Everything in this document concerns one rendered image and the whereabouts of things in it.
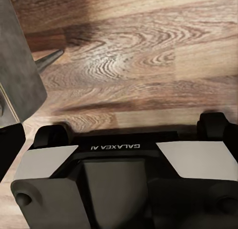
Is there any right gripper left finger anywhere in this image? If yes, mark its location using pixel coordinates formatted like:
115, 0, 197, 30
0, 123, 26, 182

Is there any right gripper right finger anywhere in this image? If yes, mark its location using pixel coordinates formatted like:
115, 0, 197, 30
222, 122, 238, 162

